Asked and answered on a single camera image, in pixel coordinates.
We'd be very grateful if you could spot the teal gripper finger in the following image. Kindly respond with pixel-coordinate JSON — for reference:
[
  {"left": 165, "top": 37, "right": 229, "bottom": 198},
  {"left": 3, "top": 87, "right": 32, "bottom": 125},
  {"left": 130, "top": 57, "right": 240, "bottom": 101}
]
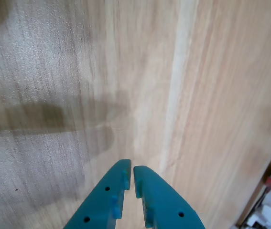
[
  {"left": 63, "top": 159, "right": 132, "bottom": 229},
  {"left": 133, "top": 165, "right": 206, "bottom": 229}
]

